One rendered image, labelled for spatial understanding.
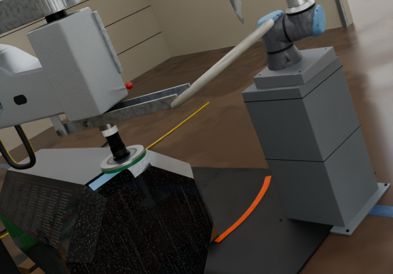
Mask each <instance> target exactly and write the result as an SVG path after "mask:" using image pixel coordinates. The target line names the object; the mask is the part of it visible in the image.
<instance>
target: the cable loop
mask: <svg viewBox="0 0 393 274"><path fill-rule="evenodd" d="M14 127H15V129H16V131H17V133H18V135H19V137H20V138H21V140H22V142H23V144H24V146H25V148H26V150H27V153H28V155H29V158H30V162H29V163H26V164H19V163H16V162H15V161H14V160H13V159H12V158H11V156H10V154H9V153H8V151H7V150H6V148H5V146H4V145H3V143H2V141H1V139H0V152H1V154H2V156H3V157H4V159H5V160H6V161H7V163H8V164H9V165H10V166H11V167H13V168H14V169H17V170H25V169H29V168H31V167H33V166H34V165H35V163H36V156H35V153H34V150H33V148H32V146H31V144H30V142H29V140H28V138H27V136H26V134H25V132H24V130H23V128H22V126H21V125H15V126H14Z"/></svg>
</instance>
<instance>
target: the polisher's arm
mask: <svg viewBox="0 0 393 274"><path fill-rule="evenodd" d="M0 102H1V104H2V108H1V109H0V129H3V128H8V127H11V126H15V125H20V124H25V123H28V122H33V121H37V120H40V119H45V118H50V120H51V122H52V124H53V126H54V128H55V130H56V131H57V130H58V129H59V130H61V131H62V133H63V134H62V136H59V137H64V136H67V135H68V133H67V131H66V129H65V127H64V125H63V123H62V121H61V119H60V117H59V115H62V114H65V113H64V111H63V109H62V107H61V105H60V103H59V101H58V99H57V97H56V94H55V92H54V90H53V88H52V86H51V84H50V82H49V80H48V78H47V76H46V74H45V72H44V70H43V68H42V66H41V64H40V62H39V60H38V59H37V58H35V57H33V56H32V55H30V54H28V53H26V52H24V51H22V50H21V49H18V48H17V47H13V46H10V45H5V44H0Z"/></svg>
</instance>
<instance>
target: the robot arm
mask: <svg viewBox="0 0 393 274"><path fill-rule="evenodd" d="M230 3H231V5H232V7H233V9H234V11H235V13H236V15H237V17H238V19H239V21H241V23H242V24H244V20H243V17H242V11H241V5H242V2H241V1H240V0H230ZM286 3H287V5H288V7H287V9H286V11H285V12H286V14H284V12H283V11H282V10H278V11H274V12H272V13H269V14H268V15H266V16H264V17H262V18H261V19H260V20H259V21H258V22H257V26H258V27H259V26H260V25H262V24H263V23H264V22H265V21H266V20H268V19H272V20H273V21H274V26H273V27H272V28H271V29H270V30H269V31H268V32H267V33H266V34H264V35H263V36H262V37H261V38H262V41H263V44H264V47H265V49H266V52H267V66H268V69H269V70H272V71H276V70H282V69H285V68H288V67H291V66H293V65H294V64H297V63H298V62H299V61H300V60H301V59H302V54H301V52H300V51H299V50H298V49H297V47H296V46H295V45H294V42H296V41H299V40H304V39H308V38H311V37H316V36H319V35H321V34H323V33H324V31H325V28H326V16H325V11H324V9H323V7H322V6H321V5H316V4H315V1H314V0H286Z"/></svg>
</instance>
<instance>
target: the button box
mask: <svg viewBox="0 0 393 274"><path fill-rule="evenodd" d="M92 15H93V17H94V19H95V21H96V24H97V26H98V28H99V31H100V33H101V35H102V37H103V39H104V42H105V44H106V46H107V48H108V50H109V53H110V55H111V57H112V60H113V62H114V64H115V66H116V69H117V71H118V73H119V74H120V73H122V72H123V68H122V66H121V64H120V61H119V59H118V57H117V55H116V53H115V50H114V48H113V46H112V43H111V41H110V39H109V36H108V34H107V32H106V30H105V28H104V25H103V23H102V21H101V18H100V17H99V14H98V12H97V11H95V12H93V13H92Z"/></svg>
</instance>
